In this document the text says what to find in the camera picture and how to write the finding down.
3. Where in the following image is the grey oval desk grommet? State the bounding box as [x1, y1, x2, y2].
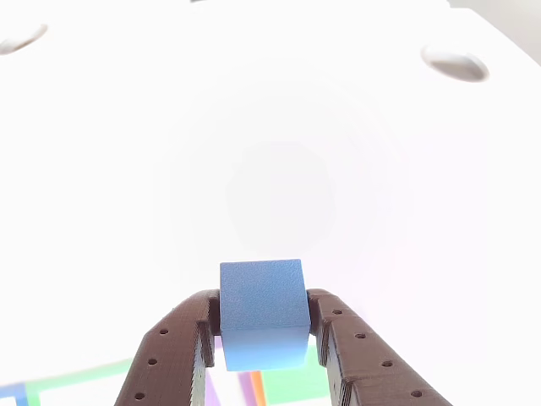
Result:
[420, 41, 491, 84]
[0, 23, 50, 56]

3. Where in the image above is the green square frame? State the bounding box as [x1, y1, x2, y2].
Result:
[25, 358, 136, 406]

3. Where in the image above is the small blue cube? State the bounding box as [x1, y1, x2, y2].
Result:
[218, 259, 312, 373]

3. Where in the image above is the blue square frame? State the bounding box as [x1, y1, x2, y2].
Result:
[0, 381, 30, 406]

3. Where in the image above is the purple flat block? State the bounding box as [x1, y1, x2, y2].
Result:
[238, 370, 254, 406]

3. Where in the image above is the orange flat block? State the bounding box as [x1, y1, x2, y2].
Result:
[249, 370, 266, 406]

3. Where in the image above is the green cube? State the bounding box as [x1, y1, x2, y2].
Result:
[257, 344, 330, 406]

